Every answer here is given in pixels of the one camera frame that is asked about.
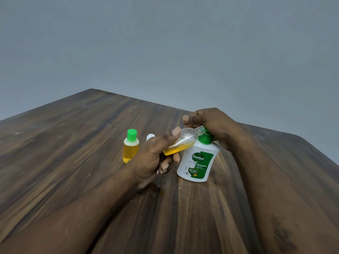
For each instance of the person's right hand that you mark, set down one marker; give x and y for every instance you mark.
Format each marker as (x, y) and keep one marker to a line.
(214, 122)

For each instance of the person's left hand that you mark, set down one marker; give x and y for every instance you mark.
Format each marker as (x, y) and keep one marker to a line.
(148, 158)

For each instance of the person's left thumb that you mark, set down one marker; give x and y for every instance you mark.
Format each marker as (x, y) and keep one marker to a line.
(169, 138)

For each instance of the person's right fingers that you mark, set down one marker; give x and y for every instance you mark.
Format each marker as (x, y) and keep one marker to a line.
(192, 119)

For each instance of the small clear bottle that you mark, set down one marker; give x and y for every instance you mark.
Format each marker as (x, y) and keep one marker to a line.
(185, 141)

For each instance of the white soap pump bottle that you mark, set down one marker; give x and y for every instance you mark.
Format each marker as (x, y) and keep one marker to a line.
(197, 161)

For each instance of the person's left forearm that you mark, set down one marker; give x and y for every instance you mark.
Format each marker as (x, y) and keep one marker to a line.
(71, 219)

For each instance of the person's right forearm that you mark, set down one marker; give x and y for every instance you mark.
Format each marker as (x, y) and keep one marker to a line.
(280, 198)

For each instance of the small white bottle cap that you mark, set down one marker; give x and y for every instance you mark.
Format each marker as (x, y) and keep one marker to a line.
(150, 137)

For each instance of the small green-capped yellow bottle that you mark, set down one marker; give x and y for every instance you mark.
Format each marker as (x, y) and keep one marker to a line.
(130, 150)

